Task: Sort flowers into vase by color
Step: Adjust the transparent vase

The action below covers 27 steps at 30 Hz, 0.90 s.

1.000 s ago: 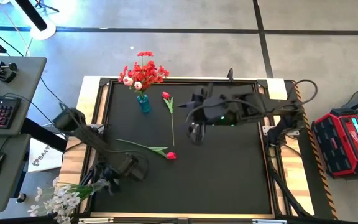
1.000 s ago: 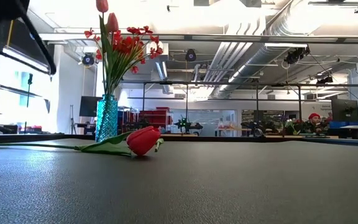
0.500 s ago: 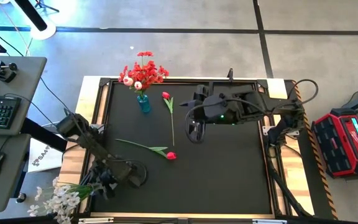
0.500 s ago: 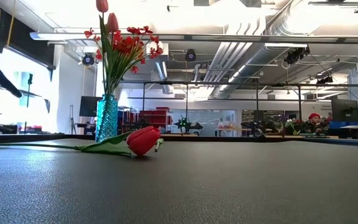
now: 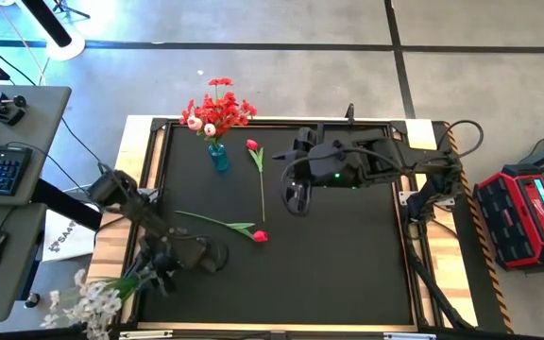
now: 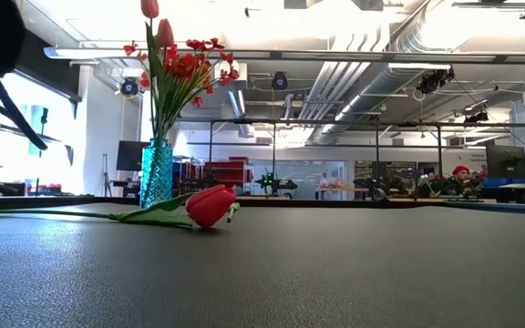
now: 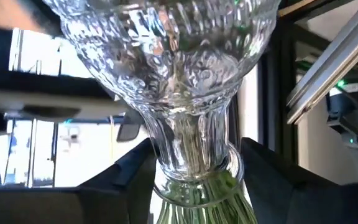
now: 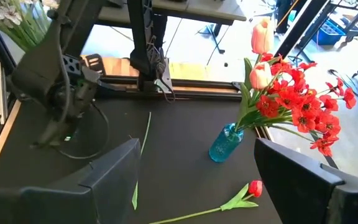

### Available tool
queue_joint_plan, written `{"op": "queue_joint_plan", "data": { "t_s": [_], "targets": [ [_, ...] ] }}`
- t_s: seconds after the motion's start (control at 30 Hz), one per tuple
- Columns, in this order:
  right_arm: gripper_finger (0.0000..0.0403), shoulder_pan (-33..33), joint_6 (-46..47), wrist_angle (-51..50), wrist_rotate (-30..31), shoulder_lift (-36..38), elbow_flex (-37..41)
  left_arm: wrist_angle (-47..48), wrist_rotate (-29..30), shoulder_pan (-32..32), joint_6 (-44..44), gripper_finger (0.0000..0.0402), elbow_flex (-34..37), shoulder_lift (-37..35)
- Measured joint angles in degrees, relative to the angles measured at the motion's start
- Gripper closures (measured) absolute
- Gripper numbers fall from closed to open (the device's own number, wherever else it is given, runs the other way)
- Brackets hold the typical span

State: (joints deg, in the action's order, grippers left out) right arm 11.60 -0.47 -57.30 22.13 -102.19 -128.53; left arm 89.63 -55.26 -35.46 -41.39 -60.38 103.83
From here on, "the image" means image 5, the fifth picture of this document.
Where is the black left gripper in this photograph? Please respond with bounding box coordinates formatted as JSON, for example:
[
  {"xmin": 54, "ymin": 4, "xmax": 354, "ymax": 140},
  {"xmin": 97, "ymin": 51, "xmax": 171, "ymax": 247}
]
[{"xmin": 142, "ymin": 230, "xmax": 230, "ymax": 297}]

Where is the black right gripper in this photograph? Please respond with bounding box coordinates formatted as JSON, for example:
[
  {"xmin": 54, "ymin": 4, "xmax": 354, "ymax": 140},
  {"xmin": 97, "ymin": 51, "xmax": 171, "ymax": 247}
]
[{"xmin": 271, "ymin": 126, "xmax": 396, "ymax": 189}]

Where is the red tulip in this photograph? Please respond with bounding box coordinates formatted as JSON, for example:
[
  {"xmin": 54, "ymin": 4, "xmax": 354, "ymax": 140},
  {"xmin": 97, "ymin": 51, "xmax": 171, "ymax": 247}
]
[
  {"xmin": 175, "ymin": 210, "xmax": 269, "ymax": 245},
  {"xmin": 246, "ymin": 138, "xmax": 267, "ymax": 223}
]

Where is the red poppy flower bunch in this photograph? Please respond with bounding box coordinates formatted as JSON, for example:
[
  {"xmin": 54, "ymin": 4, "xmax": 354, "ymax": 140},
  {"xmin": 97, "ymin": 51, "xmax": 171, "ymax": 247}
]
[{"xmin": 179, "ymin": 76, "xmax": 259, "ymax": 147}]

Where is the teal textured glass vase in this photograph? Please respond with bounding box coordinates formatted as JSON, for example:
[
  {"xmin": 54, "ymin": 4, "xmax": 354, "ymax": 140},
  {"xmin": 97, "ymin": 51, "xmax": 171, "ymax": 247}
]
[{"xmin": 207, "ymin": 143, "xmax": 230, "ymax": 173}]

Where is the dark table mat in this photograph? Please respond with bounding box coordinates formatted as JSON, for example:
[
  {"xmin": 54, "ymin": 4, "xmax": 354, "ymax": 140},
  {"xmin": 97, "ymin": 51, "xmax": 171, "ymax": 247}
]
[{"xmin": 139, "ymin": 123, "xmax": 415, "ymax": 327}]

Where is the black support beam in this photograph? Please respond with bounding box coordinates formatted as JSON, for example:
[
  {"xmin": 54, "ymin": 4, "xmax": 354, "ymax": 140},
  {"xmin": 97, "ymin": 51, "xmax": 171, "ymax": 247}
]
[{"xmin": 30, "ymin": 178, "xmax": 104, "ymax": 232}]

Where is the grey desk top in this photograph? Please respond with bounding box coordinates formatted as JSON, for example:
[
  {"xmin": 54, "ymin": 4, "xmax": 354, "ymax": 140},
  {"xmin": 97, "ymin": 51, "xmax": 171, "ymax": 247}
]
[
  {"xmin": 0, "ymin": 202, "xmax": 49, "ymax": 323},
  {"xmin": 0, "ymin": 84, "xmax": 73, "ymax": 207}
]

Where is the yellow black hazard strip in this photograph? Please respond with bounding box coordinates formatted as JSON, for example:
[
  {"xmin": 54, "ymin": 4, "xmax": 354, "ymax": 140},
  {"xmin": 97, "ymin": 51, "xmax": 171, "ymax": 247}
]
[{"xmin": 443, "ymin": 121, "xmax": 515, "ymax": 334}]

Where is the black joystick clamp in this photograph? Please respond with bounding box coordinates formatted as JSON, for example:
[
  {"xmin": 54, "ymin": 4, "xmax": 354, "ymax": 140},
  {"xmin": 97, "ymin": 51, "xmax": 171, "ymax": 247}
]
[{"xmin": 0, "ymin": 89, "xmax": 27, "ymax": 127}]

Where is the red black power station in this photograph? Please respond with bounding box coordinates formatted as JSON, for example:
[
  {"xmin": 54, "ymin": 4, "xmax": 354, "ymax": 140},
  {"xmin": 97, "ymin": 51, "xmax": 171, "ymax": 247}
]
[{"xmin": 472, "ymin": 163, "xmax": 544, "ymax": 271}]

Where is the black pole on white base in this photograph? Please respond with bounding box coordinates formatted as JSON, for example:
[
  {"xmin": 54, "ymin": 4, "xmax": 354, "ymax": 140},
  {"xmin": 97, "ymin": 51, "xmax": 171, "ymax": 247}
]
[{"xmin": 20, "ymin": 0, "xmax": 87, "ymax": 61}]

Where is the silver bracket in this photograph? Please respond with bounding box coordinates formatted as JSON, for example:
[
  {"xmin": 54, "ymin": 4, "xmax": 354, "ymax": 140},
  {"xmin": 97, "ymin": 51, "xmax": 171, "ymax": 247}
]
[
  {"xmin": 119, "ymin": 330, "xmax": 174, "ymax": 340},
  {"xmin": 383, "ymin": 332, "xmax": 437, "ymax": 340}
]

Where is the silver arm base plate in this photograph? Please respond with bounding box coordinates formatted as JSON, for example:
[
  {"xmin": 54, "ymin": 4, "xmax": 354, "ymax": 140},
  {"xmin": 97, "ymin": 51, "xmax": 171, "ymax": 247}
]
[{"xmin": 398, "ymin": 190, "xmax": 457, "ymax": 209}]

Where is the black floor cable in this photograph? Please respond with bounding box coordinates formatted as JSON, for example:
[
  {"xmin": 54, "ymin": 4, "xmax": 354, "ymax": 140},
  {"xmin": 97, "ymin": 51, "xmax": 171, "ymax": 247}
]
[{"xmin": 59, "ymin": 115, "xmax": 106, "ymax": 166}]

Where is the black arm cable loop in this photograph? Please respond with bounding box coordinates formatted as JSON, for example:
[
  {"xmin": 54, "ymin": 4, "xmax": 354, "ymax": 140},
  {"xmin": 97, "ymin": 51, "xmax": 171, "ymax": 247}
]
[{"xmin": 434, "ymin": 119, "xmax": 485, "ymax": 166}]

